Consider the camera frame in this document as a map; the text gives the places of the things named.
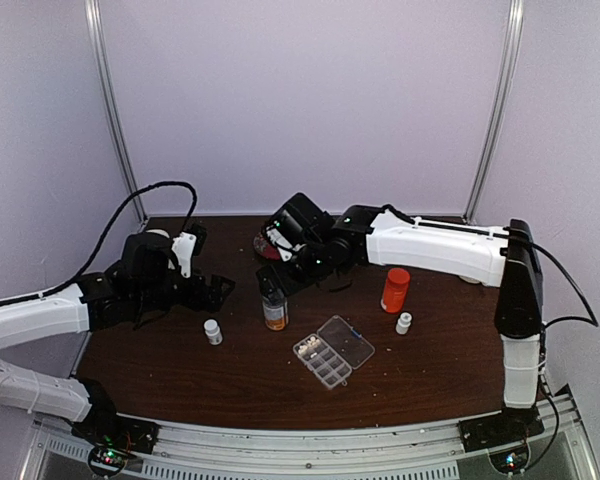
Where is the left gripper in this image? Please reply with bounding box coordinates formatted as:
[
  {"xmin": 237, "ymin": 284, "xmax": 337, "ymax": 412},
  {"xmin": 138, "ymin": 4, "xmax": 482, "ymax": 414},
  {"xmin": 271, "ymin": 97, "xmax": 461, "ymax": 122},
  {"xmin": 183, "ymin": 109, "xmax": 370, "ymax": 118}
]
[{"xmin": 133, "ymin": 267, "xmax": 234, "ymax": 314}]

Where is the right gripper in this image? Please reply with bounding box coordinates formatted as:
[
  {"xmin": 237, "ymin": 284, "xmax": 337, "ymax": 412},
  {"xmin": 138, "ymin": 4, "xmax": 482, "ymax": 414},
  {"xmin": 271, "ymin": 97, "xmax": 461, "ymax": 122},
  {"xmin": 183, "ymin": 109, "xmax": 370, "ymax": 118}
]
[{"xmin": 257, "ymin": 242, "xmax": 333, "ymax": 304}]

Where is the grey capped supplement bottle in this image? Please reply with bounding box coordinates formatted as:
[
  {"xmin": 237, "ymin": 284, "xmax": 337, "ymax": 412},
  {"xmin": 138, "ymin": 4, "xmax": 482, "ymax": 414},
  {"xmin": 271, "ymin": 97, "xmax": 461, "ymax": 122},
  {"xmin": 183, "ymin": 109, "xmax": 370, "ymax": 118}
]
[{"xmin": 262, "ymin": 289, "xmax": 288, "ymax": 331}]

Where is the small white bottle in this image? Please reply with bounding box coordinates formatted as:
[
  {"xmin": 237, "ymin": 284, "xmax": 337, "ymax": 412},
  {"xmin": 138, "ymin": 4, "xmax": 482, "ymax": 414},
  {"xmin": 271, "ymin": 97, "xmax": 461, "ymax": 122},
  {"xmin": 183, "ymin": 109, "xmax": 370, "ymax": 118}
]
[
  {"xmin": 395, "ymin": 312, "xmax": 413, "ymax": 335},
  {"xmin": 203, "ymin": 319, "xmax": 223, "ymax": 345}
]

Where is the orange pill bottle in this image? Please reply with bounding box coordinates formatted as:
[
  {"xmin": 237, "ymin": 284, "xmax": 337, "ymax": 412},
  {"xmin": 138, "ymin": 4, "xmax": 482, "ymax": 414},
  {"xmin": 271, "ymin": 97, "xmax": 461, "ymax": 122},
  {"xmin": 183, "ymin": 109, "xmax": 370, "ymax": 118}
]
[{"xmin": 381, "ymin": 268, "xmax": 411, "ymax": 313}]

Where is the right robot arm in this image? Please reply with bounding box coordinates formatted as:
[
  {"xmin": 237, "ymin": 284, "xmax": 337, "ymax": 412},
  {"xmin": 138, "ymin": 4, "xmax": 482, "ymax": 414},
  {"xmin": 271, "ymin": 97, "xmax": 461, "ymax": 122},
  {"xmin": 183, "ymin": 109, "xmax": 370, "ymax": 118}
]
[{"xmin": 256, "ymin": 193, "xmax": 543, "ymax": 442}]

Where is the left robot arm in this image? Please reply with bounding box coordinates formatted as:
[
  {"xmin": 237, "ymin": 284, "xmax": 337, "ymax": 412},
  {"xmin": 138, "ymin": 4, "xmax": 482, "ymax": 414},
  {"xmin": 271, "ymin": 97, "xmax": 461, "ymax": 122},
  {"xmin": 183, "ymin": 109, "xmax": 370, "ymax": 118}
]
[{"xmin": 0, "ymin": 230, "xmax": 235, "ymax": 444}]

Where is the red floral plate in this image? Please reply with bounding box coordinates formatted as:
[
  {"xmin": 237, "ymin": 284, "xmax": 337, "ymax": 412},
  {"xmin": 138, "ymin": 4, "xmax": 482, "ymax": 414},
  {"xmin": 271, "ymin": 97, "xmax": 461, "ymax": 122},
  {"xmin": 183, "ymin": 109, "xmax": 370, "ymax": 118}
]
[{"xmin": 253, "ymin": 233, "xmax": 280, "ymax": 261}]

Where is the clear plastic pill organizer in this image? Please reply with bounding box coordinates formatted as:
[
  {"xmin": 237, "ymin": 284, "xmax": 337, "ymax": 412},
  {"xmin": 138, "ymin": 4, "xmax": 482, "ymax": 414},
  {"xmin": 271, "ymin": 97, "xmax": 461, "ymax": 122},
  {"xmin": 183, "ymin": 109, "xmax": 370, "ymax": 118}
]
[{"xmin": 292, "ymin": 315, "xmax": 375, "ymax": 390}]

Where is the white cup at right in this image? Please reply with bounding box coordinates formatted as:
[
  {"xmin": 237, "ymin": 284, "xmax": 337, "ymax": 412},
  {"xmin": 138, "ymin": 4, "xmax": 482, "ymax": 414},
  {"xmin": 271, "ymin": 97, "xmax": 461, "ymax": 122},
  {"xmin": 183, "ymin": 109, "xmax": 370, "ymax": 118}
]
[{"xmin": 459, "ymin": 275, "xmax": 486, "ymax": 286}]

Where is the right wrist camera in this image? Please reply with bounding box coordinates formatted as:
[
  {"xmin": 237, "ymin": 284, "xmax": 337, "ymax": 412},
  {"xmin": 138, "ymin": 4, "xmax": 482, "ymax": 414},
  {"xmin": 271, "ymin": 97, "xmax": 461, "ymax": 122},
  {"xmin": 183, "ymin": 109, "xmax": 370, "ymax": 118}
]
[{"xmin": 261, "ymin": 226, "xmax": 299, "ymax": 262}]

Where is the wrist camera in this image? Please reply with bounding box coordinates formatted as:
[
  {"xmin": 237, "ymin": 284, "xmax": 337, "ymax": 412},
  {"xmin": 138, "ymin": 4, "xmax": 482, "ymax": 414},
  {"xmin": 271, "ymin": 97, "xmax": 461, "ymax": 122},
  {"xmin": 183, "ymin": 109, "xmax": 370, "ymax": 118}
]
[
  {"xmin": 261, "ymin": 226, "xmax": 299, "ymax": 262},
  {"xmin": 171, "ymin": 224, "xmax": 207, "ymax": 278}
]

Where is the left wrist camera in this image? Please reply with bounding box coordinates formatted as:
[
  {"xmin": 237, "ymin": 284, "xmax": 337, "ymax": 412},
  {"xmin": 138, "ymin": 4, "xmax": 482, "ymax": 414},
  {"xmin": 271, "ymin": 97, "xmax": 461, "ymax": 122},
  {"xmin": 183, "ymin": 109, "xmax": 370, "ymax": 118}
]
[{"xmin": 171, "ymin": 224, "xmax": 207, "ymax": 278}]

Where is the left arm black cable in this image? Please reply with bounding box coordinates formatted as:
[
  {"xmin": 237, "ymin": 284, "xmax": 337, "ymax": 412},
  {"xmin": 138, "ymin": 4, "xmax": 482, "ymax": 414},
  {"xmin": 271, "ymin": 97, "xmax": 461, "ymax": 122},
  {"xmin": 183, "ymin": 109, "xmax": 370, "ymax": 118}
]
[{"xmin": 0, "ymin": 180, "xmax": 199, "ymax": 309}]

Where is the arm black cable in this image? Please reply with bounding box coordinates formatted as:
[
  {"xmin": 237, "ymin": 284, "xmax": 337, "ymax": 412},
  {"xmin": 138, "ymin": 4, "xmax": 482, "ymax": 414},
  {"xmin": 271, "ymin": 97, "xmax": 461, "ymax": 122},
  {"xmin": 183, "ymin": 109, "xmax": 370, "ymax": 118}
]
[
  {"xmin": 529, "ymin": 242, "xmax": 600, "ymax": 329},
  {"xmin": 0, "ymin": 180, "xmax": 199, "ymax": 309}
]

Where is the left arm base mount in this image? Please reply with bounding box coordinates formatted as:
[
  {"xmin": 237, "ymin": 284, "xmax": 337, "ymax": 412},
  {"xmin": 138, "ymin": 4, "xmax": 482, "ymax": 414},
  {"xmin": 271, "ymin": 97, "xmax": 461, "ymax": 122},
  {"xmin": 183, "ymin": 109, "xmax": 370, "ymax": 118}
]
[{"xmin": 72, "ymin": 379, "xmax": 160, "ymax": 476}]

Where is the front aluminium rail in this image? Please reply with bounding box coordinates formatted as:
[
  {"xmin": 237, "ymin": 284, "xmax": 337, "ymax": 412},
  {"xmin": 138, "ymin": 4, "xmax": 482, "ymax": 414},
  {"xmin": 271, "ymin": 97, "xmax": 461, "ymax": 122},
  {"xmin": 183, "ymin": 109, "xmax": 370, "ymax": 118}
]
[{"xmin": 29, "ymin": 389, "xmax": 596, "ymax": 480}]

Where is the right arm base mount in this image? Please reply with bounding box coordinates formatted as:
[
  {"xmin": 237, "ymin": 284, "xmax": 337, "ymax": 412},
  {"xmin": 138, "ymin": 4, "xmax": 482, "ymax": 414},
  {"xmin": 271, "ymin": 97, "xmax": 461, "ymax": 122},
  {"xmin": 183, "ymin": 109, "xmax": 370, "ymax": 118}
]
[{"xmin": 458, "ymin": 406, "xmax": 545, "ymax": 476}]

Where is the left aluminium frame post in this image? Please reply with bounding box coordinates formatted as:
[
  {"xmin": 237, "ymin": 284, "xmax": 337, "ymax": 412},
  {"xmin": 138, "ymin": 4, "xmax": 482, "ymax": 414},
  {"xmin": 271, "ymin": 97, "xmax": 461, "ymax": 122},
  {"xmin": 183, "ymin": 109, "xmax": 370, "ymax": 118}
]
[{"xmin": 83, "ymin": 0, "xmax": 149, "ymax": 221}]

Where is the aluminium frame post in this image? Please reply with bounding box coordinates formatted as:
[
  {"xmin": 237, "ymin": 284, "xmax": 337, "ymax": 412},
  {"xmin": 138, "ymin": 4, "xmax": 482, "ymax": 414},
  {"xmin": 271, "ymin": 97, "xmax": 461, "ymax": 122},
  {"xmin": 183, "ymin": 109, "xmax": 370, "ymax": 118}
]
[
  {"xmin": 83, "ymin": 0, "xmax": 149, "ymax": 221},
  {"xmin": 463, "ymin": 0, "xmax": 525, "ymax": 224}
]

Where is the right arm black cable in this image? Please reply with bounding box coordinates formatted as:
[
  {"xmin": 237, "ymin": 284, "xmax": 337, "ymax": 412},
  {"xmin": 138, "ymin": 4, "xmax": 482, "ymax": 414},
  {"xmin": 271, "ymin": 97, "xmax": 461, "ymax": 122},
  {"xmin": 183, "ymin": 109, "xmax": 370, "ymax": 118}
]
[{"xmin": 529, "ymin": 242, "xmax": 600, "ymax": 329}]

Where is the right aluminium frame post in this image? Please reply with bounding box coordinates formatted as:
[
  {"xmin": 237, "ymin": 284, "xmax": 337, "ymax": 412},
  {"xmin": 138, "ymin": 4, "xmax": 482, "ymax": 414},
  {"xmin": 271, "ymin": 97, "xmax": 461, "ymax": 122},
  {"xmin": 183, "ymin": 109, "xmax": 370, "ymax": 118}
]
[{"xmin": 463, "ymin": 0, "xmax": 525, "ymax": 224}]

